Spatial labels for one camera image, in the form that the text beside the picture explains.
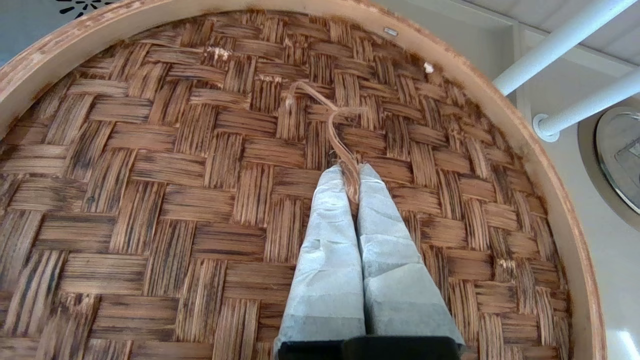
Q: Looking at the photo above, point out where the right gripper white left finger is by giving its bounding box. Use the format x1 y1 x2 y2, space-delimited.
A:
273 165 367 351

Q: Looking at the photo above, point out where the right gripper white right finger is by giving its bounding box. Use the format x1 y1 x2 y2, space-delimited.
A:
355 163 467 346

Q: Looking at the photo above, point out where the woven bamboo steamer lid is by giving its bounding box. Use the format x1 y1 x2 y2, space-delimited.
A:
0 0 608 360

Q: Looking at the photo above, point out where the round steel recessed dish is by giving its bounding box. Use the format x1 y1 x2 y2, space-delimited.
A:
579 106 640 232

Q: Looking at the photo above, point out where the steel panel with vent holes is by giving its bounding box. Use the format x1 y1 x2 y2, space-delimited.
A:
0 0 131 66

